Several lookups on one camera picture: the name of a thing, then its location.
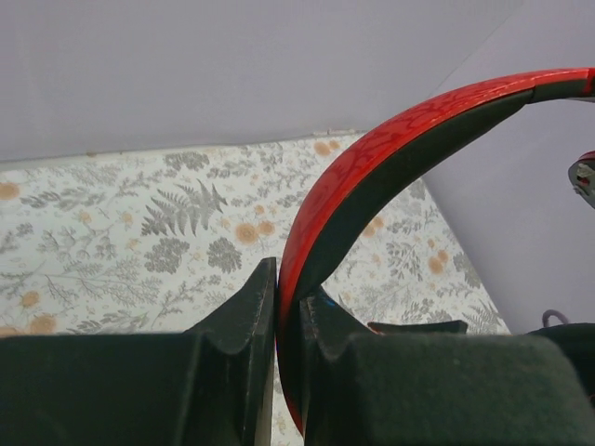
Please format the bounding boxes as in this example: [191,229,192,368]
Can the red black headphones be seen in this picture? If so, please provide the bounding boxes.
[276,67,594,429]

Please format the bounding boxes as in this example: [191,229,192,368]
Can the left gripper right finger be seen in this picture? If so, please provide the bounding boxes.
[300,292,594,445]

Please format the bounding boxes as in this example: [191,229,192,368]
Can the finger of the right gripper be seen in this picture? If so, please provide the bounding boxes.
[367,320,468,335]

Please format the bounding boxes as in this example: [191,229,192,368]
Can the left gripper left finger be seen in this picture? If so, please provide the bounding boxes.
[1,258,277,445]

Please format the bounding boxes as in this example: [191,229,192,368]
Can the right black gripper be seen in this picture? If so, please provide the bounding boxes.
[530,323,595,400]

